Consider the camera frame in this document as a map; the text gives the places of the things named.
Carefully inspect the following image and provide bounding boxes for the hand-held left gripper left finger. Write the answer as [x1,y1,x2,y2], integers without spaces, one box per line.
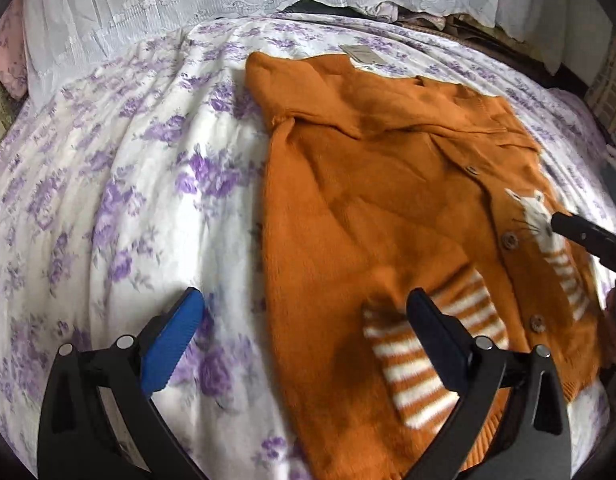
[37,286,209,480]

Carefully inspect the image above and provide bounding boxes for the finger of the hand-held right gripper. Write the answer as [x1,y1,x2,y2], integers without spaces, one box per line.
[550,211,616,280]

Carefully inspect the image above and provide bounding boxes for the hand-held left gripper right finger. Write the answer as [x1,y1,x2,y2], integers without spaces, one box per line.
[406,287,574,480]

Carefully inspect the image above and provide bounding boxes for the orange knit cardigan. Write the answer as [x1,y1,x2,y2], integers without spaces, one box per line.
[244,51,606,480]

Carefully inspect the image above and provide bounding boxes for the purple floral bedsheet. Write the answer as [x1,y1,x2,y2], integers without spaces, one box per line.
[0,12,616,480]

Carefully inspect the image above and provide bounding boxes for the pile of folded fabrics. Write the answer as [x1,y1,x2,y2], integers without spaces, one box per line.
[282,0,516,53]

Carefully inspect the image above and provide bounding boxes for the paper garment tag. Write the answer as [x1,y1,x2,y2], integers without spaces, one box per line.
[338,43,390,67]

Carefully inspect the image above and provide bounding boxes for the pink floral cloth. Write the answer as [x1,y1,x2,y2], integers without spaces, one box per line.
[0,0,30,102]

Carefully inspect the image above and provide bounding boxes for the white lace cover cloth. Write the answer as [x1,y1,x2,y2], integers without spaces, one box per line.
[22,0,571,108]

